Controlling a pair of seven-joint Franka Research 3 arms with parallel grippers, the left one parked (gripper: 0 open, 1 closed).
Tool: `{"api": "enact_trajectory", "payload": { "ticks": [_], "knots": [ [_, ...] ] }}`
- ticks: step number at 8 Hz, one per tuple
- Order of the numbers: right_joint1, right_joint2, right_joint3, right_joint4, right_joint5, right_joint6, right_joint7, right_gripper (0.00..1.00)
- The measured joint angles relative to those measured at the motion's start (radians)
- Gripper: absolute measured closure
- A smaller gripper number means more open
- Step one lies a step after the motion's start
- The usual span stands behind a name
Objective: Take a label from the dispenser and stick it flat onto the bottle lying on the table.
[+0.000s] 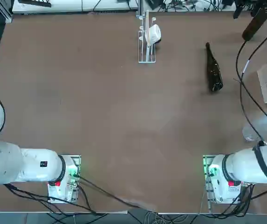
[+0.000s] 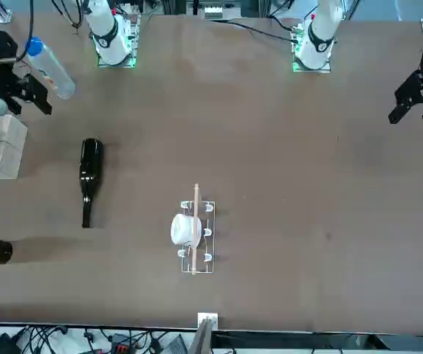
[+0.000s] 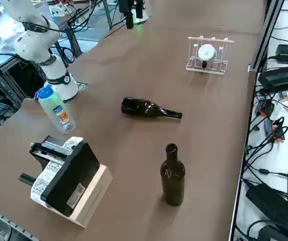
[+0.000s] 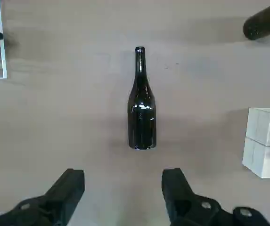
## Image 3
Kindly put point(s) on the black sloped-shoulder wine bottle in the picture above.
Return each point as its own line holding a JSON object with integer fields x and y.
{"x": 138, "y": 108}

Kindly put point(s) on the clear plastic bottle blue cap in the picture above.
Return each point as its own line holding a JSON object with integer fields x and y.
{"x": 58, "y": 113}

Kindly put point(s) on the black label dispenser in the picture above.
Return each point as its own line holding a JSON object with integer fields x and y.
{"x": 71, "y": 170}

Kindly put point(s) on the brown high-shoulder wine bottle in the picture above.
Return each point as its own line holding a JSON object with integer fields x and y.
{"x": 172, "y": 180}

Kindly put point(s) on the white printed label roll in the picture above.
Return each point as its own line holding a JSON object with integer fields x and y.
{"x": 45, "y": 175}

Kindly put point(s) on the white ceramic cup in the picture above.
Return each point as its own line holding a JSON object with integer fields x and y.
{"x": 206, "y": 52}

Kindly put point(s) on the clear cup rack wooden rod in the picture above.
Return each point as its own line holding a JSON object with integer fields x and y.
{"x": 216, "y": 71}

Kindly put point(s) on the aluminium upright profile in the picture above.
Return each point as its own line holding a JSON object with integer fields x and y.
{"x": 267, "y": 32}

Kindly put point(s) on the orange black connector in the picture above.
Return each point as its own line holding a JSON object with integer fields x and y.
{"x": 265, "y": 108}

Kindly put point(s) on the light wooden base block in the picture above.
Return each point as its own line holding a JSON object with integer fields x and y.
{"x": 96, "y": 193}

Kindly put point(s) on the orange black small device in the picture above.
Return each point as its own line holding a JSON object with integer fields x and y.
{"x": 275, "y": 130}

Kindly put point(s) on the large black power adapter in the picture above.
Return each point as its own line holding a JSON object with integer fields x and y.
{"x": 272, "y": 206}

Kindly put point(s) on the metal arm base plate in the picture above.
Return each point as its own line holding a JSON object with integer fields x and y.
{"x": 82, "y": 86}
{"x": 147, "y": 19}

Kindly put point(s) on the black metal shelf frame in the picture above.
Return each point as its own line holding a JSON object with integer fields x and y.
{"x": 8, "y": 75}

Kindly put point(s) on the table edge rail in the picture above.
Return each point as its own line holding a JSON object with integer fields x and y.
{"x": 244, "y": 150}

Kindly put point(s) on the perforated aluminium rail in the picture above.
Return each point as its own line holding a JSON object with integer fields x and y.
{"x": 8, "y": 221}

